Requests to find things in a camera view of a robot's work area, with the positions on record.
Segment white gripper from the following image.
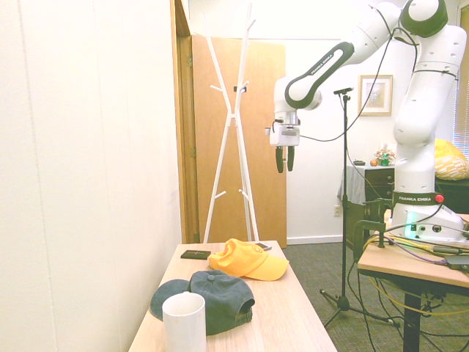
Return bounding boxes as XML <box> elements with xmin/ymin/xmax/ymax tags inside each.
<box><xmin>269</xmin><ymin>122</ymin><xmax>303</xmax><ymax>175</ymax></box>

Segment yellow baseball cap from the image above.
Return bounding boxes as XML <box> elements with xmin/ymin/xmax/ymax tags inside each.
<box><xmin>207</xmin><ymin>238</ymin><xmax>291</xmax><ymax>283</ymax></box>

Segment dark blue-grey baseball cap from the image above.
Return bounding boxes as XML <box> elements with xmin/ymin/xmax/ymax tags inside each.
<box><xmin>149</xmin><ymin>269</ymin><xmax>256</xmax><ymax>337</ymax></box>

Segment white wooden coat rack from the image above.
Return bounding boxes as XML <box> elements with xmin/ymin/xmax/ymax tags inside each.
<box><xmin>200</xmin><ymin>2</ymin><xmax>262</xmax><ymax>244</ymax></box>

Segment grey draped cloth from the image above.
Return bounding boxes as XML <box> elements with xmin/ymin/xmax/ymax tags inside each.
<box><xmin>336</xmin><ymin>164</ymin><xmax>368</xmax><ymax>204</ymax></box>

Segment black tripod stand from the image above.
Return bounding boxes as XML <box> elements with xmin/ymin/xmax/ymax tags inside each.
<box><xmin>319</xmin><ymin>93</ymin><xmax>402</xmax><ymax>329</ymax></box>

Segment dark wooden dresser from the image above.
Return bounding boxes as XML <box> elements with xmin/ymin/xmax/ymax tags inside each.
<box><xmin>345</xmin><ymin>164</ymin><xmax>397</xmax><ymax>254</ymax></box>

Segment pale flower decoration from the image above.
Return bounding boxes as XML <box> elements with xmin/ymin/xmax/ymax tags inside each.
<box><xmin>373</xmin><ymin>142</ymin><xmax>396</xmax><ymax>162</ymax></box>

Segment dark metal table clamp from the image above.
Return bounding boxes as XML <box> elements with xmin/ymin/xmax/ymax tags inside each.
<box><xmin>352</xmin><ymin>199</ymin><xmax>390</xmax><ymax>263</ymax></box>

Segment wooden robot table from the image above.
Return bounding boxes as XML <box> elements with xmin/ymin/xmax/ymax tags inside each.
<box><xmin>356</xmin><ymin>212</ymin><xmax>469</xmax><ymax>352</ymax></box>

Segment black low cabinet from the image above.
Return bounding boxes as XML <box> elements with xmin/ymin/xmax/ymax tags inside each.
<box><xmin>434</xmin><ymin>177</ymin><xmax>469</xmax><ymax>216</ymax></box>

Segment white ceramic mug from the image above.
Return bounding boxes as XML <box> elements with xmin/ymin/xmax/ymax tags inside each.
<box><xmin>161</xmin><ymin>291</ymin><xmax>207</xmax><ymax>352</ymax></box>

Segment window blinds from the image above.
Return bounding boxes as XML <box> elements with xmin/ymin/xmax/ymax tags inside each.
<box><xmin>453</xmin><ymin>0</ymin><xmax>469</xmax><ymax>148</ymax></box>

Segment black flat box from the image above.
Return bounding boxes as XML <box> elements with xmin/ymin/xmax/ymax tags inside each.
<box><xmin>444</xmin><ymin>255</ymin><xmax>469</xmax><ymax>273</ymax></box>

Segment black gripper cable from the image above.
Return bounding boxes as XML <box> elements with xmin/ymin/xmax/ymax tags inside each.
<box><xmin>298</xmin><ymin>6</ymin><xmax>421</xmax><ymax>142</ymax></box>

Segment brown wooden door frame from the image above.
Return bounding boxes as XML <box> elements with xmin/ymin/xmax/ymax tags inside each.
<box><xmin>170</xmin><ymin>0</ymin><xmax>201</xmax><ymax>245</ymax></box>

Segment framed wall picture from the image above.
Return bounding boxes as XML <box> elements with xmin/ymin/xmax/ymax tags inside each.
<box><xmin>357</xmin><ymin>73</ymin><xmax>394</xmax><ymax>118</ymax></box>

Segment purple cable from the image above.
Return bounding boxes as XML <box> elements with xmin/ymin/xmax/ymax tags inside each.
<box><xmin>383</xmin><ymin>235</ymin><xmax>451</xmax><ymax>265</ymax></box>

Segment yellow cable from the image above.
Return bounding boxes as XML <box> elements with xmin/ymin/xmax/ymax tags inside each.
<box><xmin>360</xmin><ymin>232</ymin><xmax>469</xmax><ymax>317</ymax></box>

